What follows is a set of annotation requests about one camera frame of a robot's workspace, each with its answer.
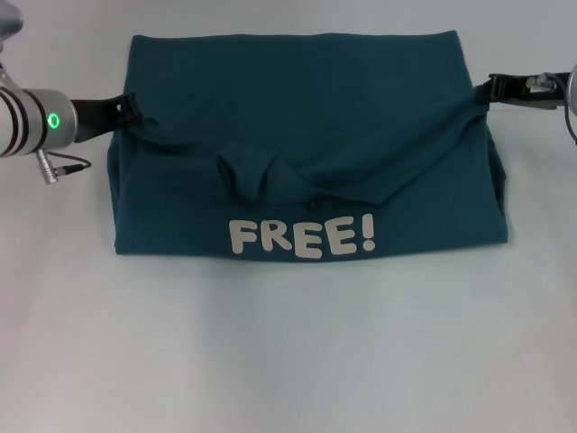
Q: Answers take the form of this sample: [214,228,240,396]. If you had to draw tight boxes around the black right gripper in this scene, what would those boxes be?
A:
[477,72,571,110]

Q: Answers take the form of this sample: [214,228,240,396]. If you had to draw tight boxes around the silver cable plug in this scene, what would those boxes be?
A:
[526,73,554,91]
[35,150,59,186]

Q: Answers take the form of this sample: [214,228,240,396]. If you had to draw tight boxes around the blue shirt with FREE print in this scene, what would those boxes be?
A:
[106,30,511,259]

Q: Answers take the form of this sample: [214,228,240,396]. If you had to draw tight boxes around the dark left arm cable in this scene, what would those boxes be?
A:
[44,151,94,176]

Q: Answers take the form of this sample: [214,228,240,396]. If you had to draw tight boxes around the silver left cable plug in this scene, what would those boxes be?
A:
[35,150,59,186]

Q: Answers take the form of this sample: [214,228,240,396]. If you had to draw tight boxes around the dark right arm cable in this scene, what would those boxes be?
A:
[543,71,577,146]

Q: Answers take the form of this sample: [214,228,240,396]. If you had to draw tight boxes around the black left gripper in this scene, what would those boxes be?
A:
[67,92,145,145]

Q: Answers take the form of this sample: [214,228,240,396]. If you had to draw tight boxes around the dark arm cable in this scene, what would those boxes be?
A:
[543,71,577,146]
[44,151,94,176]

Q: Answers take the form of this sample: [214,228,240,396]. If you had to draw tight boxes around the silver right cable plug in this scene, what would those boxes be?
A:
[526,73,554,91]

